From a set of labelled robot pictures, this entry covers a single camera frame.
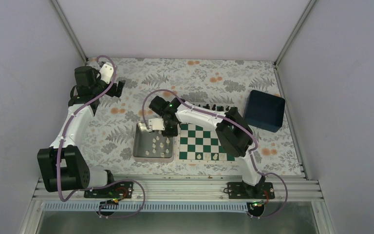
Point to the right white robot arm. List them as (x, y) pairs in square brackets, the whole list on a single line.
[(231, 129)]

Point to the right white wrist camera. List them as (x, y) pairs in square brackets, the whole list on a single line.
[(155, 124)]

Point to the dark blue box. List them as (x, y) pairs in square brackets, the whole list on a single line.
[(264, 111)]

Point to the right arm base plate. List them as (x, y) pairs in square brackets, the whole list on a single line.
[(241, 190)]

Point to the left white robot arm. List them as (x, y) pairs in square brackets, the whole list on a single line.
[(62, 163)]

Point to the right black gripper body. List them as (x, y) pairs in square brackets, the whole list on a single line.
[(174, 131)]

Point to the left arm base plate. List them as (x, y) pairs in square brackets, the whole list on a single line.
[(120, 190)]

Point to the floral table mat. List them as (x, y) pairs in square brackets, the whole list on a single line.
[(108, 142)]

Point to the aluminium frame rail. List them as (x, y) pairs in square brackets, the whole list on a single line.
[(164, 189)]

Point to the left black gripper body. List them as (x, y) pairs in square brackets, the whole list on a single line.
[(112, 92)]

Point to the green white chessboard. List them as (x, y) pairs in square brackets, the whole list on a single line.
[(198, 135)]

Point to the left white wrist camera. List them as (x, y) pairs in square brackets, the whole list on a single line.
[(106, 72)]

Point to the metal tray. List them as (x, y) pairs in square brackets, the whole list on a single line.
[(151, 146)]

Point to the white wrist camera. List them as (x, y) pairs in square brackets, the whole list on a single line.
[(155, 124), (106, 72)]

